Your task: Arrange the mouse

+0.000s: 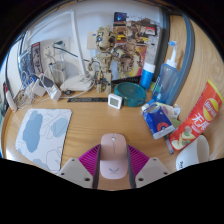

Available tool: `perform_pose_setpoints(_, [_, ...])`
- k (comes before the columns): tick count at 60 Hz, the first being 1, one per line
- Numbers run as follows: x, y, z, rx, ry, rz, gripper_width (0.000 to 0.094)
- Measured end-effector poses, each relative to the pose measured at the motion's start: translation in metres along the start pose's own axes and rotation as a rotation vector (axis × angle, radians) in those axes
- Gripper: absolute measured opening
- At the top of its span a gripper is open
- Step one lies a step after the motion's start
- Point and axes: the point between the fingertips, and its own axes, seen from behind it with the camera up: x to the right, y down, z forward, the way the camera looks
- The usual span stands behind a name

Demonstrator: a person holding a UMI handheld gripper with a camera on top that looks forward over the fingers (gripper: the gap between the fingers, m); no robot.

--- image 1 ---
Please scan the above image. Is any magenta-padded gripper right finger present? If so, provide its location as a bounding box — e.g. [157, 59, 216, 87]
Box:
[126, 143, 172, 189]

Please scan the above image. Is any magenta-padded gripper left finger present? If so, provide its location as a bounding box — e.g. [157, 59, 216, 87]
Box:
[57, 143, 102, 190]

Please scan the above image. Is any pink computer mouse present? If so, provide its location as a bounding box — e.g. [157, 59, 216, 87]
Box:
[99, 133, 129, 180]

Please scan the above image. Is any grey blue-cloud mouse pad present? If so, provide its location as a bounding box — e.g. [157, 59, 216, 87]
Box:
[14, 108, 73, 174]

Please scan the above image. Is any blue snack packet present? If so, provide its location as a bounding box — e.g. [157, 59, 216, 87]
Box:
[142, 102, 176, 140]

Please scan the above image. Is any white mug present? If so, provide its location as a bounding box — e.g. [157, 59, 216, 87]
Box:
[175, 134, 211, 172]

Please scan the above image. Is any black ruler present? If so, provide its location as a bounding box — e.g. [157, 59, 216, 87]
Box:
[67, 96, 109, 103]

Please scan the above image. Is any small white square clock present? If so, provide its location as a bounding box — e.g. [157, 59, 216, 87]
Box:
[107, 93, 123, 110]

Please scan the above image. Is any red chip can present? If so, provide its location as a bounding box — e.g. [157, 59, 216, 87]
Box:
[168, 79, 224, 152]

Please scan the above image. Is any white power strip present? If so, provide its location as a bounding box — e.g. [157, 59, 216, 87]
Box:
[39, 74, 63, 102]

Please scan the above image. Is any white desk lamp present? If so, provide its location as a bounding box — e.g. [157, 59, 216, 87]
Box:
[19, 9, 98, 93]

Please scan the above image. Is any blue translucent spray bottle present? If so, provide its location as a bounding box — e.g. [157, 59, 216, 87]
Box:
[152, 40, 181, 104]

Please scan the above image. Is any small blue white-capped bottle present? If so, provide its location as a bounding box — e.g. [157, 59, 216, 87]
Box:
[139, 62, 157, 90]

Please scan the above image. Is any large white charger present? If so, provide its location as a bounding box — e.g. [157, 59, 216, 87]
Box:
[31, 79, 47, 98]

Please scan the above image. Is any dark grey adapter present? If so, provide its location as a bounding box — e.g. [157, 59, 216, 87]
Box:
[43, 75, 55, 89]

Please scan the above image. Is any steel cup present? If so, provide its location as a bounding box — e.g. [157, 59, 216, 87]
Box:
[49, 61, 67, 86]

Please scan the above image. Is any blue robot model box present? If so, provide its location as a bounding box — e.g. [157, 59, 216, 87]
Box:
[18, 41, 44, 88]

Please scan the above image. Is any colourful figure picture box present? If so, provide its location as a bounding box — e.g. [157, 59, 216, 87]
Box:
[113, 12, 161, 81]

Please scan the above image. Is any white cable tangle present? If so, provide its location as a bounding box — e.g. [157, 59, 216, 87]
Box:
[14, 74, 44, 109]

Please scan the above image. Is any white wall outlet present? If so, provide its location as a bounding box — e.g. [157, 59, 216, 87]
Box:
[43, 41, 56, 60]

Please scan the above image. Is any grey metal bed frame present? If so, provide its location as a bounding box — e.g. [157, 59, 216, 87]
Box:
[159, 6, 196, 105]

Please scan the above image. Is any teal plug gooseneck cable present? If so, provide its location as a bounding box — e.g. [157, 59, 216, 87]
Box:
[52, 40, 79, 58]

